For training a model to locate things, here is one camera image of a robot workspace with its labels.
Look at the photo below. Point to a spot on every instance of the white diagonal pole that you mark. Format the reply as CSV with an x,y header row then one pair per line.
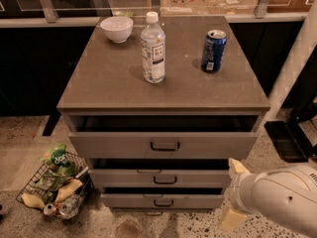
x,y
300,52

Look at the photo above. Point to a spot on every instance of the left cardboard box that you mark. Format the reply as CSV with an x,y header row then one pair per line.
x,y
183,7

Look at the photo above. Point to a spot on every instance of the blue soda can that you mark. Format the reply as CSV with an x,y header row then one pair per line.
x,y
214,46

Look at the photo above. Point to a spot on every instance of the white ceramic bowl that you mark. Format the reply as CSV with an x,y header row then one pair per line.
x,y
117,29

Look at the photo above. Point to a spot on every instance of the yellow snack bag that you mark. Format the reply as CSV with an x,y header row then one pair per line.
x,y
67,190
32,201

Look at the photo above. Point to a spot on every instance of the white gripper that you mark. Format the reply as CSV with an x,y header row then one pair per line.
x,y
235,191

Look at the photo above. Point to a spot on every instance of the green snack bag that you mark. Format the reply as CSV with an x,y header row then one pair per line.
x,y
55,158

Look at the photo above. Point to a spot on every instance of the grey top drawer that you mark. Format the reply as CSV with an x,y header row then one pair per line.
x,y
164,137

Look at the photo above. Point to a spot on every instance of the grey drawer cabinet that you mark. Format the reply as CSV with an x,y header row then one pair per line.
x,y
109,81

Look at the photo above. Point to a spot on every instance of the clear plastic water bottle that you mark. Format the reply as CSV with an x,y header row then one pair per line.
x,y
153,49

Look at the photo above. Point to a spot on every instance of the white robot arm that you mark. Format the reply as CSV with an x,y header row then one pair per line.
x,y
287,197

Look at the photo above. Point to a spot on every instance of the black floor tray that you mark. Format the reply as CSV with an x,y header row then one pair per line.
x,y
290,141

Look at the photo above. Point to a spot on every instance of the black wire basket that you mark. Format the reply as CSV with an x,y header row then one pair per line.
x,y
45,183

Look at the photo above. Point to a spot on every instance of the crushed silver can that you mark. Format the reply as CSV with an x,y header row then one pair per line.
x,y
65,209

